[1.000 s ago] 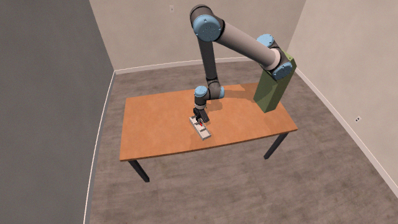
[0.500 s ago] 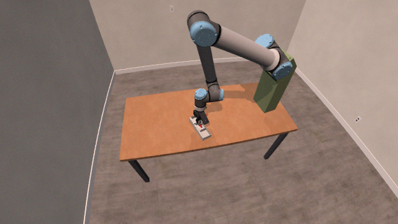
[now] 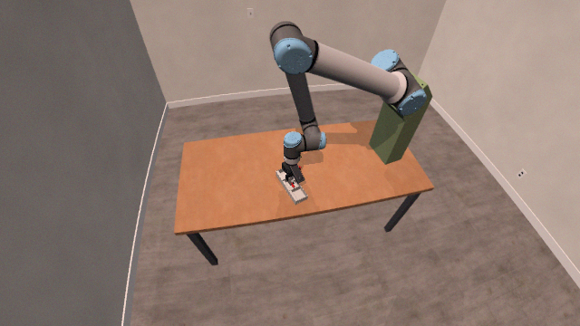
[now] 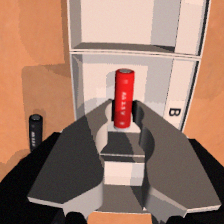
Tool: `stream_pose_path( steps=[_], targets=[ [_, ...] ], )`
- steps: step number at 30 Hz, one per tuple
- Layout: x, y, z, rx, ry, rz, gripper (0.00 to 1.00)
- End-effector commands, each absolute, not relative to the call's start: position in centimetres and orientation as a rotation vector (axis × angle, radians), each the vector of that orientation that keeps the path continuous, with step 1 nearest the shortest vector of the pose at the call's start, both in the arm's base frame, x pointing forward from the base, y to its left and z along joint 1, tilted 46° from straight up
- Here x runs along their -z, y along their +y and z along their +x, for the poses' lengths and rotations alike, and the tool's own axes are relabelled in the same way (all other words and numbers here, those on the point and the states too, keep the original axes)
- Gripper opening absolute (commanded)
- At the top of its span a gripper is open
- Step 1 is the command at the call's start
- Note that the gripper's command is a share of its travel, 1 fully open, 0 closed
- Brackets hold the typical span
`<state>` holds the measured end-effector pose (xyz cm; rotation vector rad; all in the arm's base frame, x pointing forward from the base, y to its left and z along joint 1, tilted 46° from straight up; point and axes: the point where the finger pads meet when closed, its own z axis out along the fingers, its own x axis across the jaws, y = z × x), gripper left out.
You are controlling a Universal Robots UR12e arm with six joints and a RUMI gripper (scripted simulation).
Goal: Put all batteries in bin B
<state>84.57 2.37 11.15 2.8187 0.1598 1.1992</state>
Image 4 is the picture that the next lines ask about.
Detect red battery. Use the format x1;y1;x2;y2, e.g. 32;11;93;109
113;69;135;131

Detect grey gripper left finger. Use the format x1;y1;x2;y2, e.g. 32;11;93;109
0;98;115;224

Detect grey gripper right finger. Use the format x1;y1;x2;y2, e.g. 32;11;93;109
131;100;224;224

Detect white rack of labelled bins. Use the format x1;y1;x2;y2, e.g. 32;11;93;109
67;0;211;214

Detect black aa battery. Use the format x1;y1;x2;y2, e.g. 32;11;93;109
29;114;43;152

